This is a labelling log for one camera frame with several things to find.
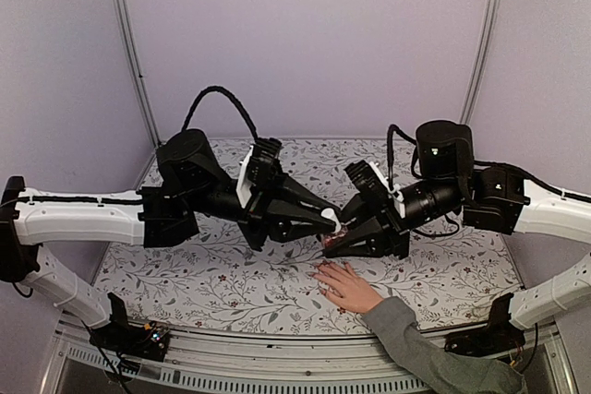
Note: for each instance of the right aluminium frame post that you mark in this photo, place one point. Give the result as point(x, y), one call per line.
point(491, 12)

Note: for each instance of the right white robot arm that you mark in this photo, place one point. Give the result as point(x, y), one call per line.
point(552, 211)

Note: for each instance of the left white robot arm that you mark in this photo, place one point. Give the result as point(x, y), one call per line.
point(30, 218)

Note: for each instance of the grey sleeved forearm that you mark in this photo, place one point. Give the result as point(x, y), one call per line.
point(394, 324)

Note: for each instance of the white nail polish cap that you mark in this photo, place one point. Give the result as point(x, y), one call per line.
point(330, 214)

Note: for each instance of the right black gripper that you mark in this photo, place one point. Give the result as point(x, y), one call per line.
point(386, 236)

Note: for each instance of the aluminium frame post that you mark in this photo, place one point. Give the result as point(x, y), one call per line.
point(135, 70)
point(491, 12)

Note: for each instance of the slotted metal front rail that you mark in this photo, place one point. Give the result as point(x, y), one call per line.
point(209, 361)

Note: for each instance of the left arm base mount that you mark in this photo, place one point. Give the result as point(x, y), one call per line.
point(150, 341)

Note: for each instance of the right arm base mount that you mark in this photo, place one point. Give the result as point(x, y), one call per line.
point(498, 335)

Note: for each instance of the left aluminium frame post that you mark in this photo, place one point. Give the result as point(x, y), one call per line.
point(135, 70)

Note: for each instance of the person's bare hand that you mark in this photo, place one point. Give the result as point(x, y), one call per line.
point(344, 288)

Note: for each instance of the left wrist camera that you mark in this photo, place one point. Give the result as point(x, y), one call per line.
point(258, 168)

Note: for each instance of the glitter nail polish bottle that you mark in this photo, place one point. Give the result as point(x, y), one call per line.
point(329, 240)

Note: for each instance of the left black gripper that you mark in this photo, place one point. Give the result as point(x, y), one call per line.
point(261, 218)

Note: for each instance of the floral patterned table mat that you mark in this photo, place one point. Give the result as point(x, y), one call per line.
point(215, 281)

